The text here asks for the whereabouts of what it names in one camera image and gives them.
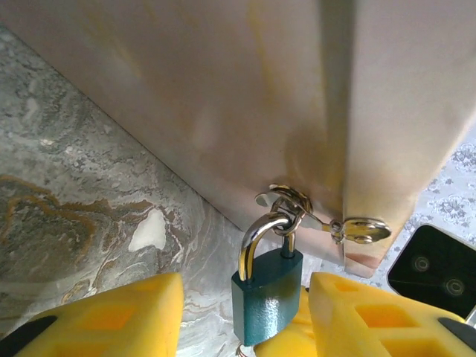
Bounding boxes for teal padlock silver shackle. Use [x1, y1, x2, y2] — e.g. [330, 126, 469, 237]
[231, 213, 304, 347]

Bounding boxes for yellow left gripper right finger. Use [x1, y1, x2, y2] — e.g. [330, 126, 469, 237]
[252, 271, 476, 357]

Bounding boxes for silver box hasp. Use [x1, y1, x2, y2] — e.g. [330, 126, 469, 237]
[254, 183, 393, 246]

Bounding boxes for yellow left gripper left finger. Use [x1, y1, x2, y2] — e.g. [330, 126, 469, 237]
[0, 272, 185, 357]

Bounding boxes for black smartphone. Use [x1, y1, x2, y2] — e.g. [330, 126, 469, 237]
[386, 224, 476, 324]

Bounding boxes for pink wooden box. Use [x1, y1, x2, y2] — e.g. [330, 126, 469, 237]
[0, 0, 476, 278]

